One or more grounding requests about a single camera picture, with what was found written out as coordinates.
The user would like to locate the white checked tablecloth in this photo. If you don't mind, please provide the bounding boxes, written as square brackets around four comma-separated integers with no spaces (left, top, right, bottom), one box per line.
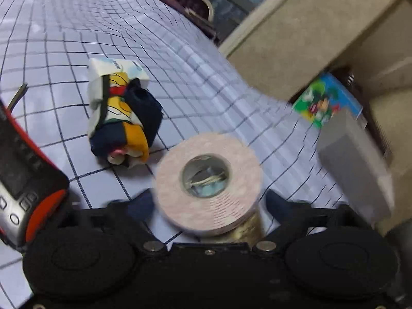
[0,0,322,309]

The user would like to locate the ornate chaise sofa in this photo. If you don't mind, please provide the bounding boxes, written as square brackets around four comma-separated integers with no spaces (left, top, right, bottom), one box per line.
[109,0,222,44]

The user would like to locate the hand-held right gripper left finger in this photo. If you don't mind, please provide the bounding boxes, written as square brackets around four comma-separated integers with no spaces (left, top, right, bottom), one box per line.
[61,189,168,258]

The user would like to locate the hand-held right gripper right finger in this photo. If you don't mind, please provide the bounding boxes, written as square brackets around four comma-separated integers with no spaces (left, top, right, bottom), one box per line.
[253,190,371,258]

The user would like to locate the colourful socks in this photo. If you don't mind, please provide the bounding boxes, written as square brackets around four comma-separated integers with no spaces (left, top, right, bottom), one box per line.
[88,74,163,168]

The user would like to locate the small white tissue pack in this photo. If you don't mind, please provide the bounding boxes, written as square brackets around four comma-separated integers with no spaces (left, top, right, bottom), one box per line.
[87,57,150,110]

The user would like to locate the grey box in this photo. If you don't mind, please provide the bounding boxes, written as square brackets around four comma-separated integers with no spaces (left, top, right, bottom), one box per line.
[317,109,395,222]

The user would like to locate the colourful cartoon box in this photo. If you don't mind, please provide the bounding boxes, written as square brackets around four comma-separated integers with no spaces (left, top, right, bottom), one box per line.
[292,72,364,128]

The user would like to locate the black and orange device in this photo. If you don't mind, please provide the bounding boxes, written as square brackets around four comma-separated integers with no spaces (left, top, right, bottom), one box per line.
[0,83,71,248]

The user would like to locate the pink toilet paper roll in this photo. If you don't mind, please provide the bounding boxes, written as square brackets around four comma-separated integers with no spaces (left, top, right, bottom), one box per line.
[155,133,262,236]

